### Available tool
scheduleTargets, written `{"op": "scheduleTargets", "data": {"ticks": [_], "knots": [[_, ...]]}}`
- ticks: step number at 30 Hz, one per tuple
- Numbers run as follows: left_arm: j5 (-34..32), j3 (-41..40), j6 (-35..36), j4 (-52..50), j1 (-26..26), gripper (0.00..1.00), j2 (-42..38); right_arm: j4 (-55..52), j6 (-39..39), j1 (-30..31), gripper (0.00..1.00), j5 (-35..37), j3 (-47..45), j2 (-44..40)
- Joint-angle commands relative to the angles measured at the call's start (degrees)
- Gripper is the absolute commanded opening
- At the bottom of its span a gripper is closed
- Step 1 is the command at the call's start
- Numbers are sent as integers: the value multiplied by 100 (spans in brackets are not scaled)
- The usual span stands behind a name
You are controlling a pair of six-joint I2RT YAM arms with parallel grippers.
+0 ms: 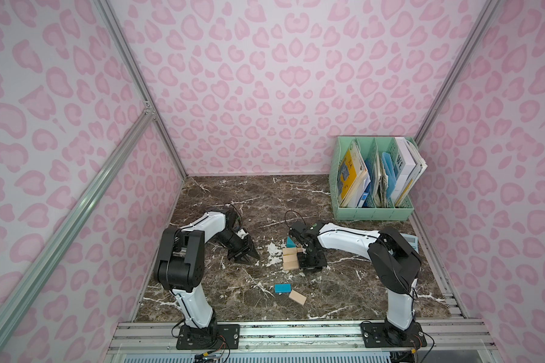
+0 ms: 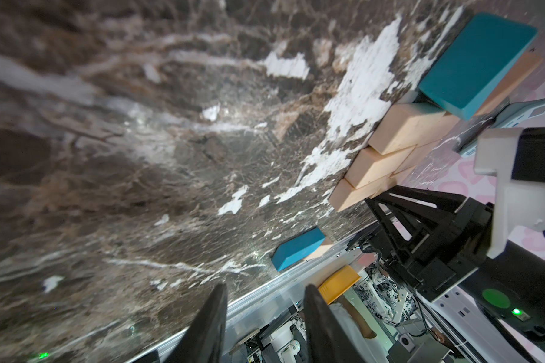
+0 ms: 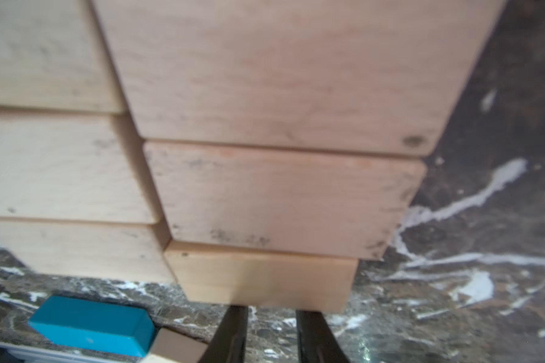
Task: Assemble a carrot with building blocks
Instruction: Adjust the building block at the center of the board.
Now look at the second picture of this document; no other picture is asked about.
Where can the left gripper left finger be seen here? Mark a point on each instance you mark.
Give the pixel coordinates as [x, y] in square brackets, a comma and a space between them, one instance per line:
[203, 341]

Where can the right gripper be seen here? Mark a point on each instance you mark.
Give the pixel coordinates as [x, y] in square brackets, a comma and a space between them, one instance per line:
[439, 240]

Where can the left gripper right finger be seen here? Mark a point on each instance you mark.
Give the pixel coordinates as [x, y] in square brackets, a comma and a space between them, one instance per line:
[335, 333]

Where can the wooden block top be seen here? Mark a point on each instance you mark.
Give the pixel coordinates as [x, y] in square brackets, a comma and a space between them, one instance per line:
[411, 125]

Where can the teal triangle block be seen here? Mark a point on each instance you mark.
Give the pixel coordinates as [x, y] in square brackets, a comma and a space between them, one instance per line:
[473, 65]

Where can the wooden triangle block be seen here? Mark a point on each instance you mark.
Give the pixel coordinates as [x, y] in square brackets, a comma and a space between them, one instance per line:
[526, 64]

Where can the wooden block bottom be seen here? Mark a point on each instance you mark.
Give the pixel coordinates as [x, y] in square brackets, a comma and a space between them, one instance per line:
[321, 250]

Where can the teal rectangular block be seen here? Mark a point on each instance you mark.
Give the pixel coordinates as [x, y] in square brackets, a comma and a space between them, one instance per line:
[296, 249]

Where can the grey calculator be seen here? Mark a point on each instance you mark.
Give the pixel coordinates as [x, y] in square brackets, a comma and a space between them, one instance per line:
[509, 117]

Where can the aluminium front rail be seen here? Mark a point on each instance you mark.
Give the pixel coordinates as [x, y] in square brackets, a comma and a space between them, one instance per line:
[258, 308]

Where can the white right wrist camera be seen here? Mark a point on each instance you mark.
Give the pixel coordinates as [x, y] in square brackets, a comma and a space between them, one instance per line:
[516, 158]

